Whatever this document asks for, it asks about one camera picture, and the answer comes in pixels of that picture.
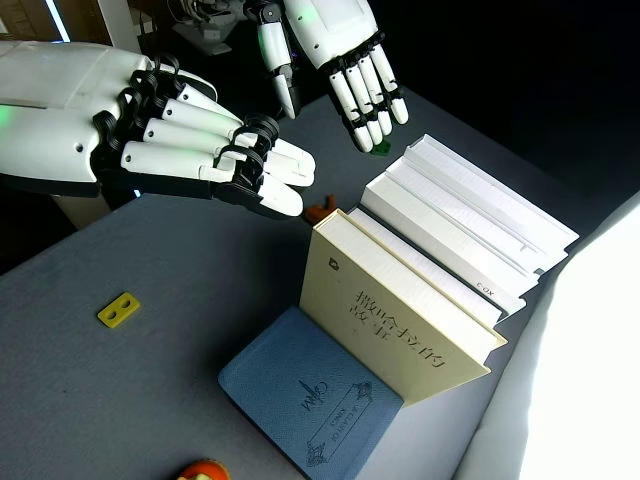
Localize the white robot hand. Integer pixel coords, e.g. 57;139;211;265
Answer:
243;0;410;154
0;39;317;220

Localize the white book with black spine label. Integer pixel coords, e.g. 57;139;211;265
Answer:
405;133;582;259

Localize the cream book with Chinese title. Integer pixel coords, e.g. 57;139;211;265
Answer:
298;207;509;407

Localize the blue notebook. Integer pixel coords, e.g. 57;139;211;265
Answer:
217;305;405;480

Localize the dark grey robot body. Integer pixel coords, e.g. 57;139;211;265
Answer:
167;0;246;57

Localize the brown toy chicken drumstick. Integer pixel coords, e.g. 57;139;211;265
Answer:
304;193;342;224

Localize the yellow block with two holes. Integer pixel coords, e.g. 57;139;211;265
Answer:
96;292;142;329

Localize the grey table cloth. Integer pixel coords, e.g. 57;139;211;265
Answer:
0;85;640;480

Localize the orange toy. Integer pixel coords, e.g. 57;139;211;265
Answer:
175;458;232;480

